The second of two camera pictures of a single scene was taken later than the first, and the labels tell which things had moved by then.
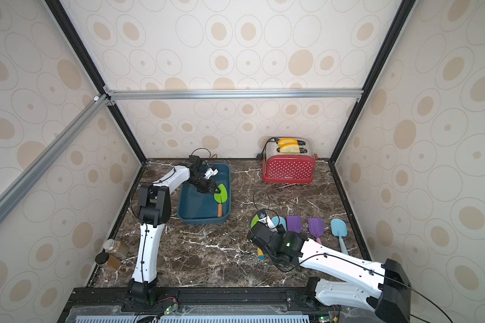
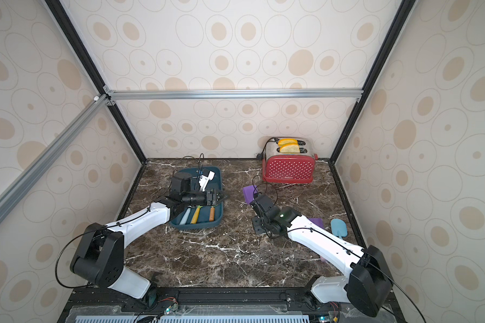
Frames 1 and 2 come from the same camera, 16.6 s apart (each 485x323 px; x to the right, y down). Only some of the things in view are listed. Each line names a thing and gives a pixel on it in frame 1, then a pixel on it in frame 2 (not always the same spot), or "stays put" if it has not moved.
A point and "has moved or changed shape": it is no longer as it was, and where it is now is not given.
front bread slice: (289, 148) stays put
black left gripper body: (202, 185) → (192, 198)
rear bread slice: (283, 140) stays put
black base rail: (206, 305) stays put
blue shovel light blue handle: (281, 221) has moved or changed shape
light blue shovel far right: (339, 228) stays put
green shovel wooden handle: (220, 198) → (211, 217)
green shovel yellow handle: (260, 253) → (196, 214)
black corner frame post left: (91, 72) stays put
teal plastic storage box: (195, 207) has moved or changed shape
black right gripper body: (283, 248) → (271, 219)
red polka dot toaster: (289, 168) stays put
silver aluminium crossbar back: (201, 94) stays put
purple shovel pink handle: (294, 223) has moved or changed shape
